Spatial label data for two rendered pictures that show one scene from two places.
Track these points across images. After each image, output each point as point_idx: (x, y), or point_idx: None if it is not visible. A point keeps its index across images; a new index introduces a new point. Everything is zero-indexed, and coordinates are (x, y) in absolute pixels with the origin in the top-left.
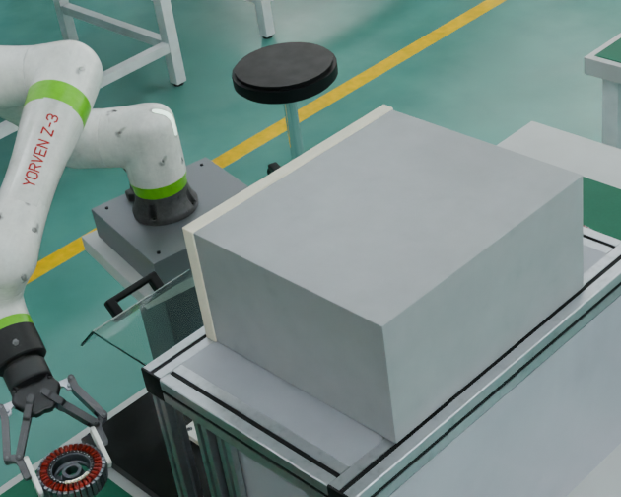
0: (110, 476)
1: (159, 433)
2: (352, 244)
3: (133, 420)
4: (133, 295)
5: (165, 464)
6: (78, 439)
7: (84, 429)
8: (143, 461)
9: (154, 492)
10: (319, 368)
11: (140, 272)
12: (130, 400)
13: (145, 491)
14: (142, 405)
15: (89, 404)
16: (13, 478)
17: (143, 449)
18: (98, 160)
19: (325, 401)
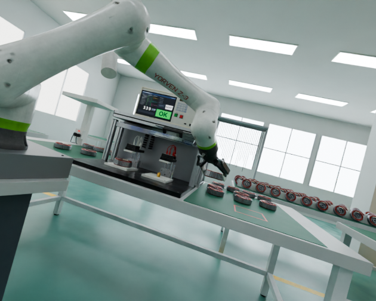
0: (187, 196)
1: (168, 185)
2: None
3: (165, 187)
4: (49, 190)
5: (179, 186)
6: (176, 199)
7: (171, 197)
8: (181, 188)
9: (189, 189)
10: None
11: (45, 175)
12: (150, 190)
13: (187, 192)
14: (157, 185)
15: (200, 159)
16: (205, 209)
17: (176, 187)
18: (24, 98)
19: None
